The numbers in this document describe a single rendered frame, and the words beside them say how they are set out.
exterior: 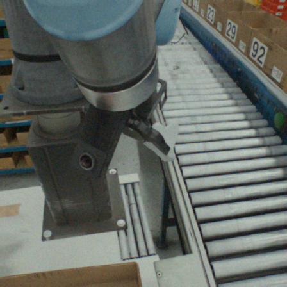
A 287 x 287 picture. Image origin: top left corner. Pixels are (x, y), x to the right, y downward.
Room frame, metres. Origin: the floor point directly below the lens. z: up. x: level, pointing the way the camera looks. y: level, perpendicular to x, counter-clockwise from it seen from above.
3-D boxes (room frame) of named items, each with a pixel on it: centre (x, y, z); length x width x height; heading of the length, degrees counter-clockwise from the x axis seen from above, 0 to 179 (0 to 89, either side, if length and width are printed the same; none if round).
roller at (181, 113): (1.14, -0.33, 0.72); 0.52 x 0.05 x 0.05; 98
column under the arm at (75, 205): (0.56, 0.21, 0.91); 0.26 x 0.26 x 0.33; 11
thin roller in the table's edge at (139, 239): (0.51, 0.03, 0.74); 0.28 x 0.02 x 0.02; 11
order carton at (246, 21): (1.71, -0.71, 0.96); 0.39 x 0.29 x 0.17; 7
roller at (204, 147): (0.88, -0.36, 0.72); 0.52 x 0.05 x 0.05; 98
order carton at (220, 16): (2.10, -0.66, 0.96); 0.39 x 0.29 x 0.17; 7
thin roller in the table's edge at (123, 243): (0.50, 0.08, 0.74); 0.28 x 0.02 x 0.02; 11
